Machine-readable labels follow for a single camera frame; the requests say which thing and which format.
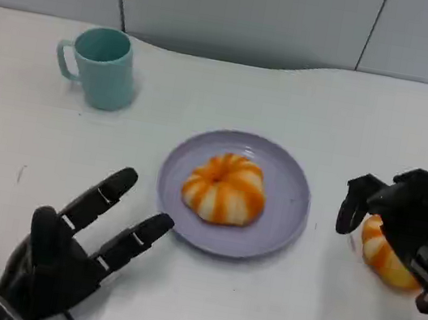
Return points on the lilac plate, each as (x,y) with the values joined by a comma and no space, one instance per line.
(275,236)

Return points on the pale green mug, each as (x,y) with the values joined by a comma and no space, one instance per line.
(106,80)

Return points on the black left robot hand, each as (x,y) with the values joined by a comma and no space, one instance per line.
(52,264)

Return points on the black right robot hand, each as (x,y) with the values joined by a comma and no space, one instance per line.
(423,211)

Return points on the orange and white bread roll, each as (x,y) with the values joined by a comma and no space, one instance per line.
(223,190)
(382,258)

